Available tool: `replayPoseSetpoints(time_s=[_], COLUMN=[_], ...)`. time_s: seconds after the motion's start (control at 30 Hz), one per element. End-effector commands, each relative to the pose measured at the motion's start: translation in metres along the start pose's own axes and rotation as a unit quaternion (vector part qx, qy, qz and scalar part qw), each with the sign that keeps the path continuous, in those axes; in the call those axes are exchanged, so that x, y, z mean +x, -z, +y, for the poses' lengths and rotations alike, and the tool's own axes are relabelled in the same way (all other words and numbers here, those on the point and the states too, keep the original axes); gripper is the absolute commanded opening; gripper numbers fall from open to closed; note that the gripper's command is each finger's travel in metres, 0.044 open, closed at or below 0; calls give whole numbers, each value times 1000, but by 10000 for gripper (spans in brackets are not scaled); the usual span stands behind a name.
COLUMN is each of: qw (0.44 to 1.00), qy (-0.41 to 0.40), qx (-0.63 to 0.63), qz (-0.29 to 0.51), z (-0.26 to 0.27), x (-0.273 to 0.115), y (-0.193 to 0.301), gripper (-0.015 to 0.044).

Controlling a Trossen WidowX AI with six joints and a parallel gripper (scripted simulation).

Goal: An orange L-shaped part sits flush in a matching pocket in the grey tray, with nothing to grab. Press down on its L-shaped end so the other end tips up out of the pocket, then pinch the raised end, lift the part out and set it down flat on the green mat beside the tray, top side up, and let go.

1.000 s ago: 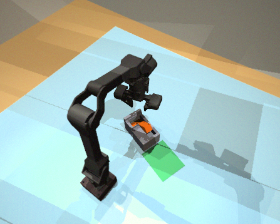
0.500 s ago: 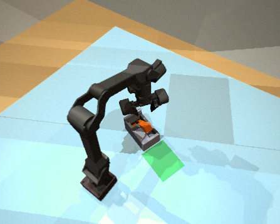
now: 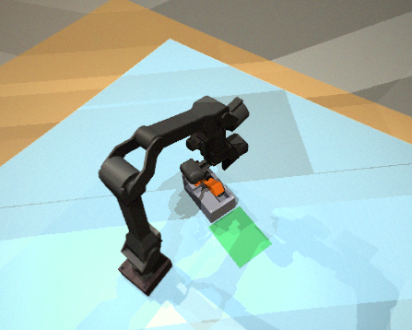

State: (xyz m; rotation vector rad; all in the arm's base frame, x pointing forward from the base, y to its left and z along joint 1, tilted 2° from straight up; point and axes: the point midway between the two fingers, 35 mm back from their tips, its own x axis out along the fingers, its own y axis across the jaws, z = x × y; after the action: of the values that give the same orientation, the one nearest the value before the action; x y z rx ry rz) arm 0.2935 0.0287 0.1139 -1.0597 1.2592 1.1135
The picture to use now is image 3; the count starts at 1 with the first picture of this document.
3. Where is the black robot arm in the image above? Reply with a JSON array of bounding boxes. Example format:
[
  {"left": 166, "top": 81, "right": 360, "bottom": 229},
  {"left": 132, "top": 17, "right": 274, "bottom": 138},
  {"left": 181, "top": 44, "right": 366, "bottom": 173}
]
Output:
[{"left": 98, "top": 96, "right": 250, "bottom": 281}]

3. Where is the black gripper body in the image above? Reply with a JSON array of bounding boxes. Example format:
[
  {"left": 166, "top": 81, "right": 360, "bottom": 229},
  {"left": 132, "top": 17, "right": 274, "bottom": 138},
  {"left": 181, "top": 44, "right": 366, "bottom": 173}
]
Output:
[{"left": 180, "top": 133, "right": 248, "bottom": 184}]

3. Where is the orange l-shaped part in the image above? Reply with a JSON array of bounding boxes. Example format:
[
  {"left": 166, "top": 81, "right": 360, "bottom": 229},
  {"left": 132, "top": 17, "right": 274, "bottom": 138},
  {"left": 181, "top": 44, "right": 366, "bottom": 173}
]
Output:
[{"left": 194, "top": 178, "right": 224, "bottom": 196}]

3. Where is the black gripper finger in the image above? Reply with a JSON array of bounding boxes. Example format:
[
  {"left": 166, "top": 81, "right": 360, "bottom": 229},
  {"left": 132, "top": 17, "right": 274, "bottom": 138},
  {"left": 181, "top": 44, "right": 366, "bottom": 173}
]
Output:
[
  {"left": 221, "top": 153, "right": 240, "bottom": 171},
  {"left": 201, "top": 172, "right": 210, "bottom": 181}
]

